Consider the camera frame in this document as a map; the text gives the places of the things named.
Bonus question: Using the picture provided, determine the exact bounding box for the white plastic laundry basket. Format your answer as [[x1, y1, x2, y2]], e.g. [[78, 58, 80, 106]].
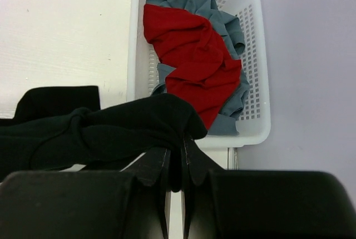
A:
[[127, 0, 271, 148]]

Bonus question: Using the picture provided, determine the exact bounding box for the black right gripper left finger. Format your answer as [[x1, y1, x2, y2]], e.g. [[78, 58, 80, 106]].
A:
[[1, 148, 171, 238]]

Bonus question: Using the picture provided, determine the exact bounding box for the black t-shirt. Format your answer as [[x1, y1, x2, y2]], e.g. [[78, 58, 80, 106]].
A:
[[1, 86, 207, 178]]

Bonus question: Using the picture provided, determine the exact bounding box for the red t-shirt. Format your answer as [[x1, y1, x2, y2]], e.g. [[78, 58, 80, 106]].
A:
[[143, 4, 241, 128]]

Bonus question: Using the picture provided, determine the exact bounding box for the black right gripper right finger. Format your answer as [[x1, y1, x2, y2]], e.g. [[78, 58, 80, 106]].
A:
[[181, 137, 355, 238]]

